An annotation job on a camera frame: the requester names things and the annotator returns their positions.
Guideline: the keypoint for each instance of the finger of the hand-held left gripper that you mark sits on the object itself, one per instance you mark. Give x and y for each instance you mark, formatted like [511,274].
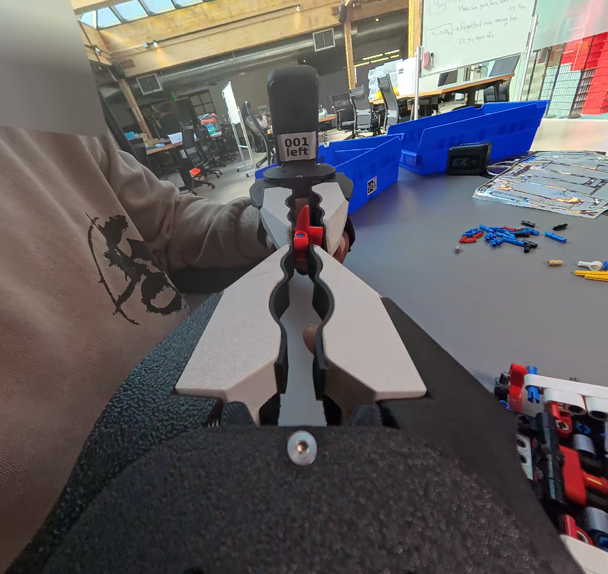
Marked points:
[335,213]
[274,213]

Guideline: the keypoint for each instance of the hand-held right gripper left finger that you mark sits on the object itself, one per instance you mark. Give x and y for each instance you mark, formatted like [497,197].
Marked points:
[228,346]

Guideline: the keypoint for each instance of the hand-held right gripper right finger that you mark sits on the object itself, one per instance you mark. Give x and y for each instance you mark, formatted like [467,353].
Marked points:
[370,346]

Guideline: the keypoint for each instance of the red toy brick piece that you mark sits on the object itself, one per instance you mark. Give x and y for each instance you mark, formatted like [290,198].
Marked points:
[300,241]

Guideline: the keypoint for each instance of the person's left forearm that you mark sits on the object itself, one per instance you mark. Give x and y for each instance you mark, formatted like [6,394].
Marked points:
[199,232]

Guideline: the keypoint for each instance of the grey desk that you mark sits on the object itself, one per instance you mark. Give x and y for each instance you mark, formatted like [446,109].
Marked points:
[427,298]

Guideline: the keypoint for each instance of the person's left hand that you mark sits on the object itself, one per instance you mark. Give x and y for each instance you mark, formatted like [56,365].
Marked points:
[346,246]

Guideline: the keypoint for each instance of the person's right hand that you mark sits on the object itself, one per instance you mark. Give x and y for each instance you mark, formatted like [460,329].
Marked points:
[309,341]

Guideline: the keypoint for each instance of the rolling whiteboard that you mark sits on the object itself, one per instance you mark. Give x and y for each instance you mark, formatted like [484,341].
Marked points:
[232,109]

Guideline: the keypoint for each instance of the tagged blue storage bin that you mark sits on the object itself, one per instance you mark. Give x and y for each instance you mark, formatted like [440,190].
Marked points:
[375,166]

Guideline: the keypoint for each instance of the black office chair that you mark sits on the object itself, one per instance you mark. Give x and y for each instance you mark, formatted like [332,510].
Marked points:
[194,156]
[363,109]
[388,99]

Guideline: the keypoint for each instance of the stack of clear storage boxes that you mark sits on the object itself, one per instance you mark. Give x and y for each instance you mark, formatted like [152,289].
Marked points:
[394,78]

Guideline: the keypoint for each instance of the black rectangular device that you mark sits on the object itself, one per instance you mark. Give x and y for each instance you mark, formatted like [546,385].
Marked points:
[468,161]

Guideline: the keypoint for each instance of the wooden table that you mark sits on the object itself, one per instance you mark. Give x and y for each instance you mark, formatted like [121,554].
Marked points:
[451,91]

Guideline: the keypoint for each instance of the long blue storage bin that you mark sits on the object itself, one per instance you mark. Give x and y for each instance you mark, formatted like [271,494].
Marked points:
[475,132]

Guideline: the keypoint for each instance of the pile of blue toy pins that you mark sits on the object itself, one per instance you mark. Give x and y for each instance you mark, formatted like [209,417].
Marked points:
[503,238]

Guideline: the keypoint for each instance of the black angled toy connector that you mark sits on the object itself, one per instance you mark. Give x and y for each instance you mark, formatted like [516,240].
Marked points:
[529,246]

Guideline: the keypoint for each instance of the person's beige sweatshirt torso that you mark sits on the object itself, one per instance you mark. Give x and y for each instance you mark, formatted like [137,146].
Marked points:
[47,275]

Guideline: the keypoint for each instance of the printed instruction booklet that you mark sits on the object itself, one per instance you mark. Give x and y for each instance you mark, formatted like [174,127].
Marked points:
[546,185]

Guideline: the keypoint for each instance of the long blue toy pin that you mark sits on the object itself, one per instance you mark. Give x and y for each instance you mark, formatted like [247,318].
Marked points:
[555,237]

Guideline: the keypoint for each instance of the yellow toy axle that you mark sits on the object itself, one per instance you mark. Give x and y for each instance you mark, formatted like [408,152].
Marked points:
[591,273]
[596,278]

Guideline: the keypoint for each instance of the white toy connector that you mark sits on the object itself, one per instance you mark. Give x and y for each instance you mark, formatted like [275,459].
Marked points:
[589,265]

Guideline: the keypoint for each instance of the toy car model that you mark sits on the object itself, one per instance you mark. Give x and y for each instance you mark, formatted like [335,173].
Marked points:
[570,479]

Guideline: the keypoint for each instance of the wall air vent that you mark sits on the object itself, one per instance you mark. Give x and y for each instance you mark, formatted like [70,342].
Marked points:
[324,39]
[148,83]

